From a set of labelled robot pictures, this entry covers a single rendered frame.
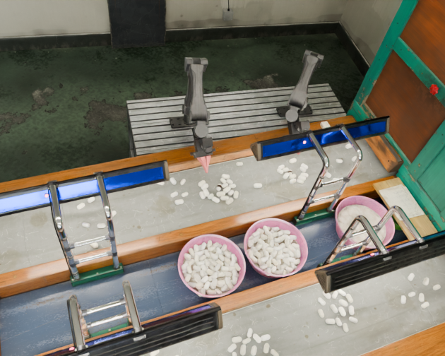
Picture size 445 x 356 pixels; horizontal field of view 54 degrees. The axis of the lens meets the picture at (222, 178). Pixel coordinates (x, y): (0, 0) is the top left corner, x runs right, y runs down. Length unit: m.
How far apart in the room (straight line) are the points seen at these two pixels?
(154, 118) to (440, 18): 1.37
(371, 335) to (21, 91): 2.82
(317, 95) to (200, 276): 1.36
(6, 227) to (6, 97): 1.75
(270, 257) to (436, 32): 1.12
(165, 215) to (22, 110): 1.81
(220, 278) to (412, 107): 1.14
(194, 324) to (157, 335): 0.11
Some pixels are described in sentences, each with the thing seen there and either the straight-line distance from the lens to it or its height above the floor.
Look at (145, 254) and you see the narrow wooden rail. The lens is 1.80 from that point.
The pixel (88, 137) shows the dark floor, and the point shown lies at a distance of 3.15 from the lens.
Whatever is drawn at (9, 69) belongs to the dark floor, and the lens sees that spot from 3.76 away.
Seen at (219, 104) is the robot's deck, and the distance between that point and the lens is 2.43.
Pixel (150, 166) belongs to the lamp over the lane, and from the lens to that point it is 1.55.
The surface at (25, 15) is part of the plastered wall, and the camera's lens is 3.76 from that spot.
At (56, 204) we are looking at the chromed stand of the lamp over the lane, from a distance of 1.48.
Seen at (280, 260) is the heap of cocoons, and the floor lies 0.73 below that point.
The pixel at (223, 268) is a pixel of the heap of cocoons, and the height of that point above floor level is 0.74.
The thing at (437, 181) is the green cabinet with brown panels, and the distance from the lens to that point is 2.12.
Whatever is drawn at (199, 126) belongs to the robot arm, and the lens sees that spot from 1.82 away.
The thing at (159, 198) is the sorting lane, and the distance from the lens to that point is 1.92.
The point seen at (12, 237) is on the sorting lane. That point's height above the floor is 0.74.
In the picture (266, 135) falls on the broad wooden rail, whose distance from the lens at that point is 2.19.
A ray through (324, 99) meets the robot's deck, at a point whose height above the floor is 0.67.
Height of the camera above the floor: 2.33
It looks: 52 degrees down
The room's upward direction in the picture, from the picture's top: 12 degrees clockwise
